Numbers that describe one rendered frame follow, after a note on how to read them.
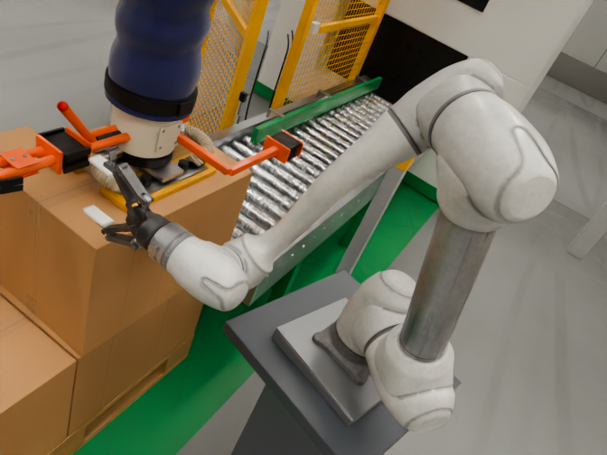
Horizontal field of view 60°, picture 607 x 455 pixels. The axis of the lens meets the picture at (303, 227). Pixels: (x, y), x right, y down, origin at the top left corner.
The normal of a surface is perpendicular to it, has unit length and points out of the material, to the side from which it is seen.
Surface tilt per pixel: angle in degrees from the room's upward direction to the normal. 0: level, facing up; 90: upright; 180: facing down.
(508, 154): 51
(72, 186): 0
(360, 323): 83
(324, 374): 5
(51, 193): 0
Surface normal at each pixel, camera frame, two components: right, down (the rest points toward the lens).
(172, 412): 0.33, -0.75
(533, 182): 0.27, 0.63
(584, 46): -0.43, 0.42
